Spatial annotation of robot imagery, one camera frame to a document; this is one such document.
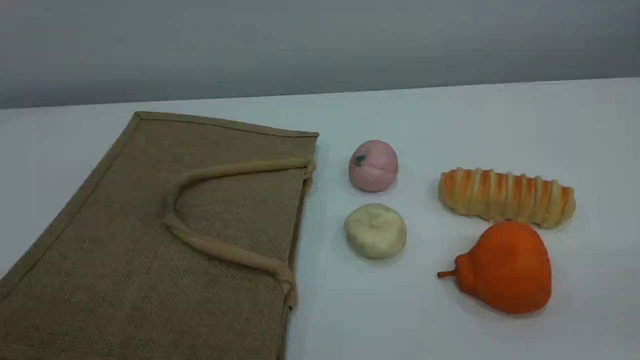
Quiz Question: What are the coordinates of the pink toy peach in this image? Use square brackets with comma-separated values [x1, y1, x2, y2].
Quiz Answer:
[348, 139, 399, 193]

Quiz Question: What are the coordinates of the white round bun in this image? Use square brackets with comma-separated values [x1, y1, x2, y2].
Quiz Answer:
[343, 202, 408, 260]

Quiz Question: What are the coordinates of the striped long bread roll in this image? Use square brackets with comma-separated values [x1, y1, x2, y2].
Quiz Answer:
[438, 167, 577, 230]

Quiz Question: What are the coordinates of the orange toy pear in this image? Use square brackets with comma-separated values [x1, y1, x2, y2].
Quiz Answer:
[437, 220, 553, 315]

